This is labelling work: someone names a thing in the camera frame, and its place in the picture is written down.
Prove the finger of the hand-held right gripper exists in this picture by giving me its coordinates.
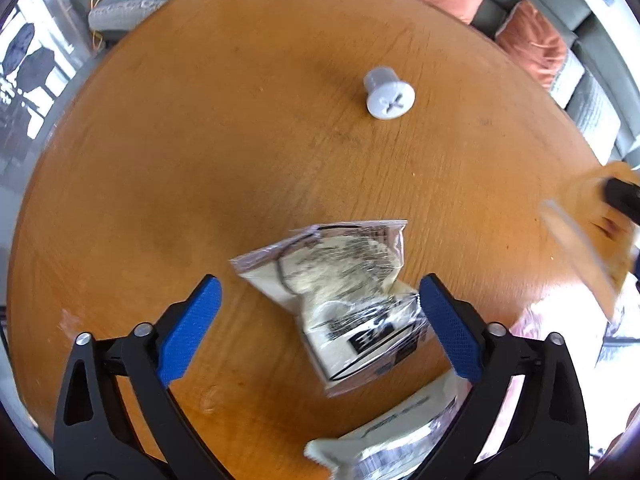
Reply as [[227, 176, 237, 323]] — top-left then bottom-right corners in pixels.
[[602, 176, 640, 226]]

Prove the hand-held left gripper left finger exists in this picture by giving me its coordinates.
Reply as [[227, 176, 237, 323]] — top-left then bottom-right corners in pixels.
[[52, 274, 231, 480]]

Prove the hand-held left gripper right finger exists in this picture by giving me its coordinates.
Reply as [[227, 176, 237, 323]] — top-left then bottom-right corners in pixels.
[[417, 273, 591, 480]]

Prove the clear plastic wrapper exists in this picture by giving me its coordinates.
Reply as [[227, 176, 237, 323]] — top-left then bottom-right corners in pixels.
[[541, 160, 640, 322]]

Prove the clear packet with cream contents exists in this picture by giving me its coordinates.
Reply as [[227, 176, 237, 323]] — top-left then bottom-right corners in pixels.
[[229, 219, 436, 400]]

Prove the grey pillow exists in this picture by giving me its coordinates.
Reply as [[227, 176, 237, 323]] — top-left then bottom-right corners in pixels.
[[565, 70, 622, 149]]

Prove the cream white packet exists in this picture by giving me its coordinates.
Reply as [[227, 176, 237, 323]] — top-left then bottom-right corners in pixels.
[[305, 372, 462, 480]]

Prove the white striped pillow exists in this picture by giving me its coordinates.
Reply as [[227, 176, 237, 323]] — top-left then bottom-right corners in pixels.
[[550, 50, 587, 109]]

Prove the dark orange pillow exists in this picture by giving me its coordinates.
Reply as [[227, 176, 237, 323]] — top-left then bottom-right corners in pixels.
[[495, 0, 571, 92]]

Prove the white plastic screw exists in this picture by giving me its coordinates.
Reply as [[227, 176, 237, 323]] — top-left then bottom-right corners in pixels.
[[363, 66, 417, 121]]

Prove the yellow cable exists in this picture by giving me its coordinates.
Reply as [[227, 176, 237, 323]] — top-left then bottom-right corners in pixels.
[[89, 0, 107, 52]]

